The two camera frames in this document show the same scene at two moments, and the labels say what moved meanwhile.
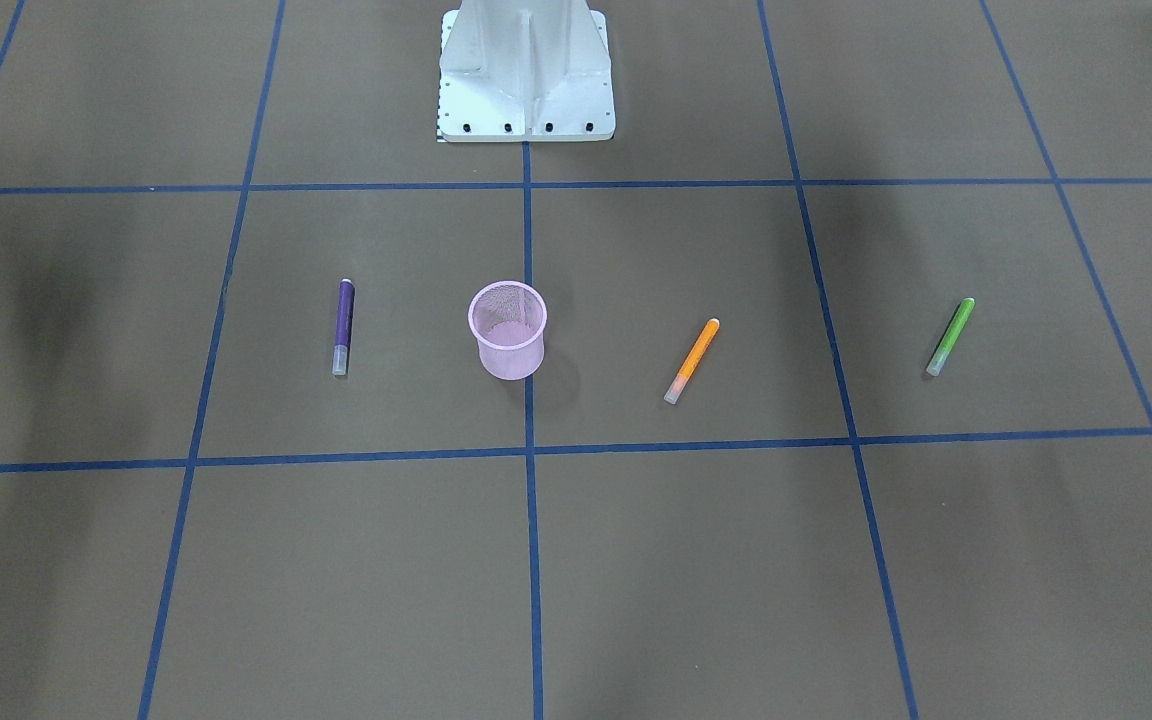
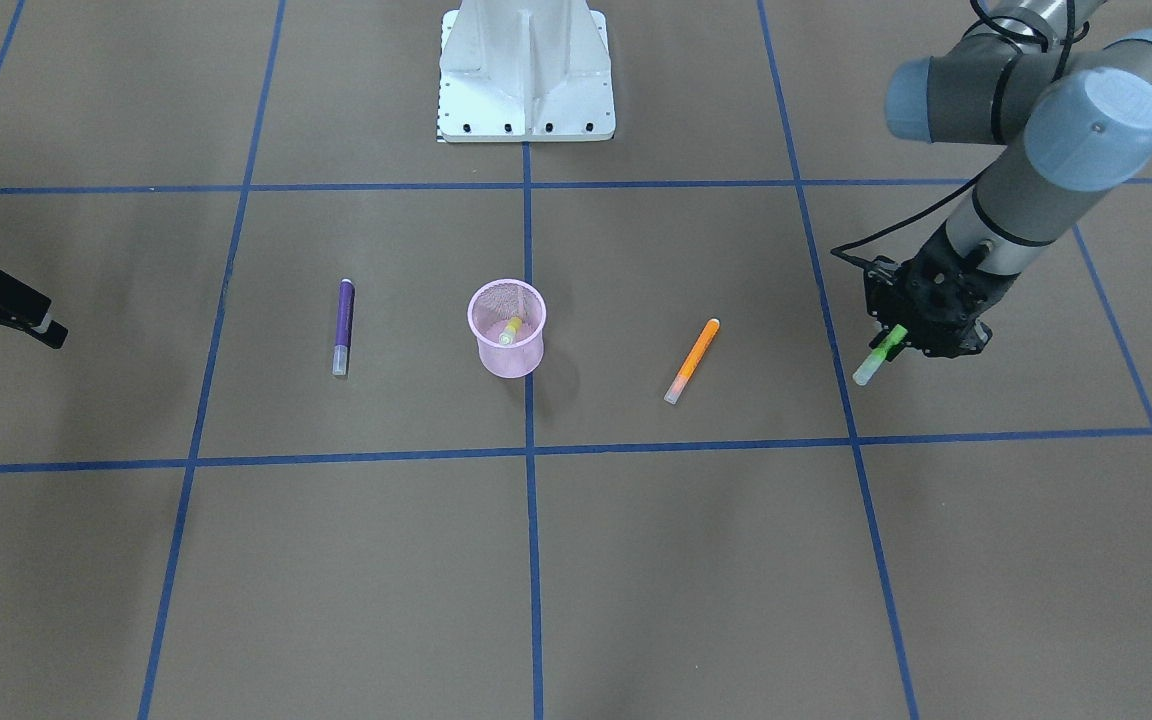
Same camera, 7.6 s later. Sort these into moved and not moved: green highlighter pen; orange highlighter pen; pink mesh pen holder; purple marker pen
Moved: green highlighter pen
Not moved: pink mesh pen holder; orange highlighter pen; purple marker pen
